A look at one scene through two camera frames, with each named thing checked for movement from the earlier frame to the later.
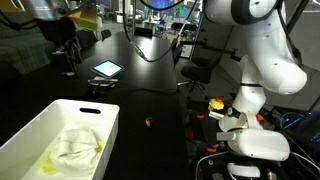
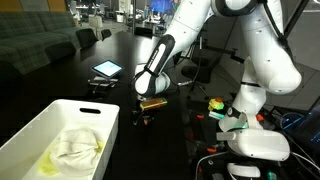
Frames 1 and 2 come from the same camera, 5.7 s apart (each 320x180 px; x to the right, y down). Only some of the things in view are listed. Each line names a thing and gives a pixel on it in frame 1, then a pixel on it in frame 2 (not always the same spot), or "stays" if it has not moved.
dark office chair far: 105,34 stays
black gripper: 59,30 -> 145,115
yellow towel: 45,165 stays
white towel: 75,153 stays
